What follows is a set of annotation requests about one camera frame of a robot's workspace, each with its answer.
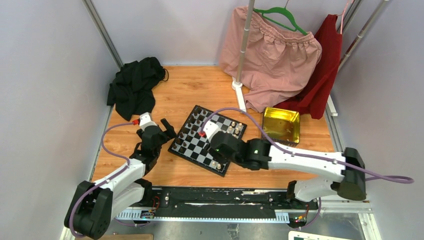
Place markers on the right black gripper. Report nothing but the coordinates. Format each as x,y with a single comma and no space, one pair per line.
215,152

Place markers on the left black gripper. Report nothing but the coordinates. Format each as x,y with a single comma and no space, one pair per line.
169,128

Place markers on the black white chessboard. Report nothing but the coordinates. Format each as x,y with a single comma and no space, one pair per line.
194,148

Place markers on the yellow metal tray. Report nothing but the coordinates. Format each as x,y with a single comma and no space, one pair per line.
282,126

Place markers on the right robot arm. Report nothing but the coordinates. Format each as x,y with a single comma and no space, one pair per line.
337,173

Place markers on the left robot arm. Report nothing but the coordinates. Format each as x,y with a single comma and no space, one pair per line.
95,204

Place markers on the black cloth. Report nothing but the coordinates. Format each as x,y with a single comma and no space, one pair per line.
131,91

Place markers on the white clothes rack stand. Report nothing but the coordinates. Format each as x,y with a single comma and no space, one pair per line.
236,84

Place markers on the red garment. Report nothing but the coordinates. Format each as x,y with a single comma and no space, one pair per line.
313,98

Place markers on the pink shorts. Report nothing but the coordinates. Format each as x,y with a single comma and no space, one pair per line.
278,63

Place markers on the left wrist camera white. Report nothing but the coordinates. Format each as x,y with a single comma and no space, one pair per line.
145,120

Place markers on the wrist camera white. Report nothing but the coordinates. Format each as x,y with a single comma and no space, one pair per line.
210,129
145,120

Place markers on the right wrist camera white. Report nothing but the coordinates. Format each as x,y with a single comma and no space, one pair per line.
210,129

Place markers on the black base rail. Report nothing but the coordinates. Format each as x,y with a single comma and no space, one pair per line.
213,204

